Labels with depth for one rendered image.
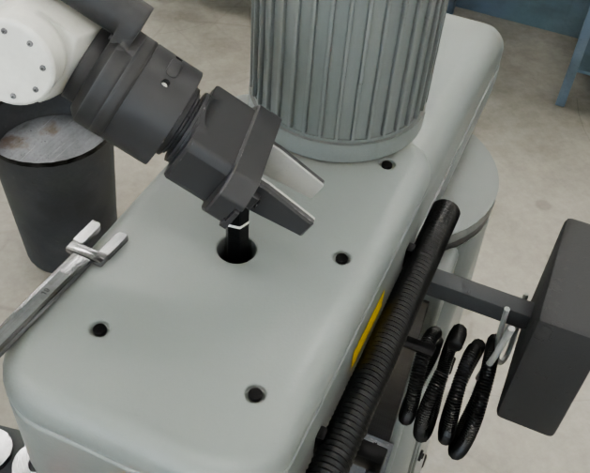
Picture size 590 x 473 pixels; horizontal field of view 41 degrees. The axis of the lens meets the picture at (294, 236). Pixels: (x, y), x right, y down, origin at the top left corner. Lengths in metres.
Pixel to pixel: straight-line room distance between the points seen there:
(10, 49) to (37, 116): 2.70
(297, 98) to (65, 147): 2.36
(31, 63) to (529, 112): 3.96
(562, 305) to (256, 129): 0.48
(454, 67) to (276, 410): 0.77
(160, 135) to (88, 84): 0.06
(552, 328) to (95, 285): 0.53
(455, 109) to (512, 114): 3.20
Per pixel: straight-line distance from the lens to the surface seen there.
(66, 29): 0.60
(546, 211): 3.82
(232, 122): 0.64
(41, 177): 2.92
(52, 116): 3.28
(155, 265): 0.72
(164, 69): 0.61
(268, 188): 0.63
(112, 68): 0.60
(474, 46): 1.33
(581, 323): 0.97
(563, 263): 1.03
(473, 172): 1.39
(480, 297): 1.08
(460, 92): 1.22
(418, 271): 0.85
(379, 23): 0.74
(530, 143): 4.21
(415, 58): 0.79
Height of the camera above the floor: 2.41
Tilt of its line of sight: 45 degrees down
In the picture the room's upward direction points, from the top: 5 degrees clockwise
